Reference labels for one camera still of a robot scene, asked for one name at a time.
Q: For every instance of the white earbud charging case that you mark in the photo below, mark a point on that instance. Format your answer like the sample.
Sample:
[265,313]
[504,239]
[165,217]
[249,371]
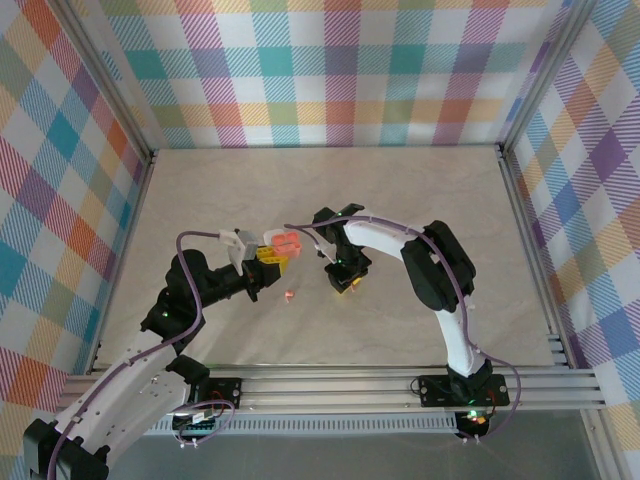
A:
[271,235]

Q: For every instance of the coral earbud charging case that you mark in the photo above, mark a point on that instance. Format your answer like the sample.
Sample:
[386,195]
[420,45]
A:
[288,246]

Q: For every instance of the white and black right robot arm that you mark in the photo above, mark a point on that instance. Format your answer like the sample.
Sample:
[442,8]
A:
[440,265]

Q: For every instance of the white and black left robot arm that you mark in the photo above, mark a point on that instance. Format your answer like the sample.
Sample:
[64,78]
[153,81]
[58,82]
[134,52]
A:
[130,385]

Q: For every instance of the green controller board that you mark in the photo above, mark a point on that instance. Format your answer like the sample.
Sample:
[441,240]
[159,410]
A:
[200,425]

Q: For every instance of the small lit controller board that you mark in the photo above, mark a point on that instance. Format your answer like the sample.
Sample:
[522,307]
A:
[475,419]

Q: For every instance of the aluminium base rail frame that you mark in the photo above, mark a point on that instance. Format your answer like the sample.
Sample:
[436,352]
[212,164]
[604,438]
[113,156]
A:
[325,387]

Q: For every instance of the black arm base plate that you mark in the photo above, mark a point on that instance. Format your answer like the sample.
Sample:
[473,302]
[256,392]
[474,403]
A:
[227,392]
[435,392]

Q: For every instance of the aluminium side rail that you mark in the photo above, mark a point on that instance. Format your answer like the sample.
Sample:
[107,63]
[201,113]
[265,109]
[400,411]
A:
[145,180]
[530,220]

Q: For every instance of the aluminium frame post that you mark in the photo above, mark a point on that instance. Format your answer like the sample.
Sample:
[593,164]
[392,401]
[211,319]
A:
[107,82]
[545,75]

